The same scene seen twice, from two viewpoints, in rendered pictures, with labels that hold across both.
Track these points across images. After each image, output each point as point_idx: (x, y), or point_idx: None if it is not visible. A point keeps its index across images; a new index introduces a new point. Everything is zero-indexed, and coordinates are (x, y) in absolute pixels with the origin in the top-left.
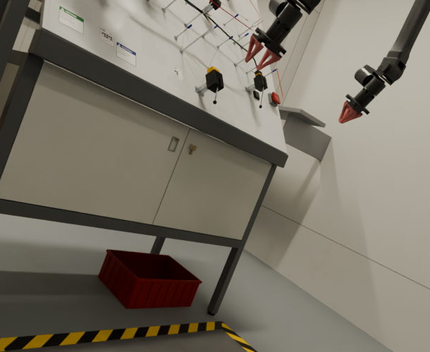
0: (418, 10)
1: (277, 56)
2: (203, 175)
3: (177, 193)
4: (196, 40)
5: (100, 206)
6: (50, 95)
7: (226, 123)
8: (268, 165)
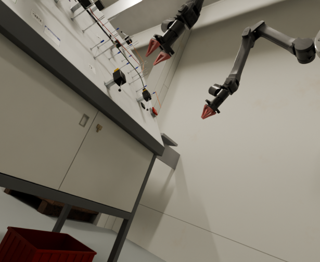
0: (242, 53)
1: (168, 54)
2: (105, 152)
3: (83, 163)
4: (107, 49)
5: (7, 164)
6: None
7: (125, 112)
8: (151, 154)
